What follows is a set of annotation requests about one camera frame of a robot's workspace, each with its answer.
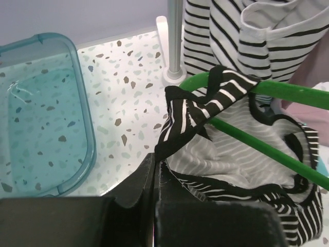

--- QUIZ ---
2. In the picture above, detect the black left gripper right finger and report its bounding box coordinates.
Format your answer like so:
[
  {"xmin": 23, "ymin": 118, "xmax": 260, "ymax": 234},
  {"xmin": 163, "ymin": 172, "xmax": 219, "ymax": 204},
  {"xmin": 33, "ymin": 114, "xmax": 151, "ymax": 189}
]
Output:
[{"xmin": 154, "ymin": 164, "xmax": 288, "ymax": 247}]

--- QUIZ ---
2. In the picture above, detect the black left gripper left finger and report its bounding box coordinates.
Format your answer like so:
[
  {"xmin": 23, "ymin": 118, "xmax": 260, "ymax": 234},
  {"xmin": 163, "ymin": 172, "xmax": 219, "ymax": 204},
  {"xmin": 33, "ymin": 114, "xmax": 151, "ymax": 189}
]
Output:
[{"xmin": 1, "ymin": 153, "xmax": 156, "ymax": 246}]

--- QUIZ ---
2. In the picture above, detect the green hanger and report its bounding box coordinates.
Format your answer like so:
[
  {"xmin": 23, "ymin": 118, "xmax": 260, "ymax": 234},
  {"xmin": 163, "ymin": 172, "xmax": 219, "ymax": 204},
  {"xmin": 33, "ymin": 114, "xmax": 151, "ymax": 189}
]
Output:
[{"xmin": 179, "ymin": 72, "xmax": 328, "ymax": 190}]

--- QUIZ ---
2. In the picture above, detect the teal tank top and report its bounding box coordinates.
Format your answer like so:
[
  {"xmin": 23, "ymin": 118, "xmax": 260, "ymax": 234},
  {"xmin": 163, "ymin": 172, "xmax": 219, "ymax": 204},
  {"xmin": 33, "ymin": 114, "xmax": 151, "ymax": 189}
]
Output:
[{"xmin": 317, "ymin": 145, "xmax": 329, "ymax": 177}]

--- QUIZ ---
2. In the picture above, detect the pink tank top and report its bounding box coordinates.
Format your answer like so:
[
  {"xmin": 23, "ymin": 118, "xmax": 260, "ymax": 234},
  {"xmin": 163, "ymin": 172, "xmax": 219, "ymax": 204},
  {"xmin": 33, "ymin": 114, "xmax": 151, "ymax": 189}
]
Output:
[{"xmin": 281, "ymin": 41, "xmax": 328, "ymax": 130}]

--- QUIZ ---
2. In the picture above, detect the teal transparent plastic bin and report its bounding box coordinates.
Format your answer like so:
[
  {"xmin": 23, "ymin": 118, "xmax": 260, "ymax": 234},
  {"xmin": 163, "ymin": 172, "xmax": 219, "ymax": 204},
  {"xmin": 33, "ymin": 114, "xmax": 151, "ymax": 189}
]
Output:
[{"xmin": 1, "ymin": 33, "xmax": 96, "ymax": 198}]

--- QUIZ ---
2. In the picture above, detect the white clothes rack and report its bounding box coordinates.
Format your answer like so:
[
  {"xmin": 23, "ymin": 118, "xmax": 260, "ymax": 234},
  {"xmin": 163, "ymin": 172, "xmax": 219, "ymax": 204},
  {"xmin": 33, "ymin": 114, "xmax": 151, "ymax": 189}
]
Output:
[{"xmin": 156, "ymin": 0, "xmax": 187, "ymax": 86}]

